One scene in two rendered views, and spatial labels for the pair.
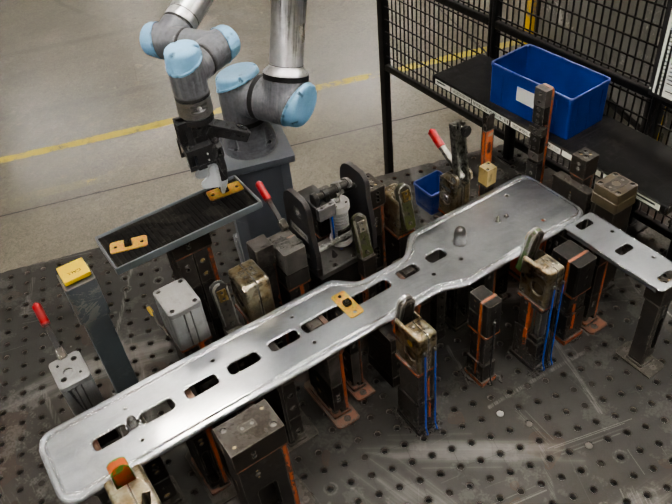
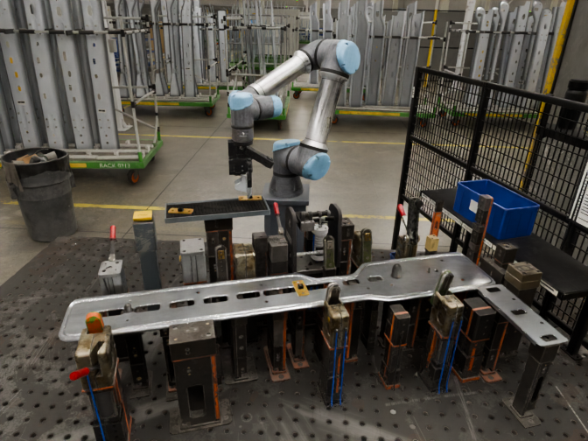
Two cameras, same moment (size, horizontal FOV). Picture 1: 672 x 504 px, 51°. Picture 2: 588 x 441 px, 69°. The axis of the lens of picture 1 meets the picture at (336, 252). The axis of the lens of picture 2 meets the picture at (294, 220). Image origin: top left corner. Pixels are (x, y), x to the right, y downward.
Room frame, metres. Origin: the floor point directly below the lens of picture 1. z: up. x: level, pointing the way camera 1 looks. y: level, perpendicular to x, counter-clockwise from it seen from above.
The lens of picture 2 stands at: (-0.01, -0.29, 1.81)
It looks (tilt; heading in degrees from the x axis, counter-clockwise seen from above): 26 degrees down; 15
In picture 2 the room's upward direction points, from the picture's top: 1 degrees clockwise
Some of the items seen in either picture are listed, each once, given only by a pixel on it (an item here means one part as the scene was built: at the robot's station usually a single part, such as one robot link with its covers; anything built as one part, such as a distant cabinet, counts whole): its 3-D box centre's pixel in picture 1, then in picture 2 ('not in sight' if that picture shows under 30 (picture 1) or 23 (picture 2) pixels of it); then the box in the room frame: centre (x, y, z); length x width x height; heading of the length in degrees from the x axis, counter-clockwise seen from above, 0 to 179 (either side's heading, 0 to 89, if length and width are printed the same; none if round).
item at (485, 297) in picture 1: (483, 337); (395, 347); (1.12, -0.33, 0.84); 0.11 x 0.08 x 0.29; 30
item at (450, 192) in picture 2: (559, 122); (498, 231); (1.75, -0.69, 1.02); 0.90 x 0.22 x 0.03; 30
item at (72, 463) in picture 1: (342, 311); (295, 291); (1.11, 0.00, 1.00); 1.38 x 0.22 x 0.02; 120
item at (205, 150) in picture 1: (199, 138); (241, 157); (1.34, 0.27, 1.35); 0.09 x 0.08 x 0.12; 114
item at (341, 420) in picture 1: (325, 365); (276, 330); (1.09, 0.06, 0.84); 0.17 x 0.06 x 0.29; 30
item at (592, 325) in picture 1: (592, 280); (493, 337); (1.26, -0.65, 0.84); 0.11 x 0.06 x 0.29; 30
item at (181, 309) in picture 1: (196, 355); (197, 296); (1.11, 0.36, 0.90); 0.13 x 0.10 x 0.41; 30
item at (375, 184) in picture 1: (372, 244); (340, 269); (1.43, -0.10, 0.91); 0.07 x 0.05 x 0.42; 30
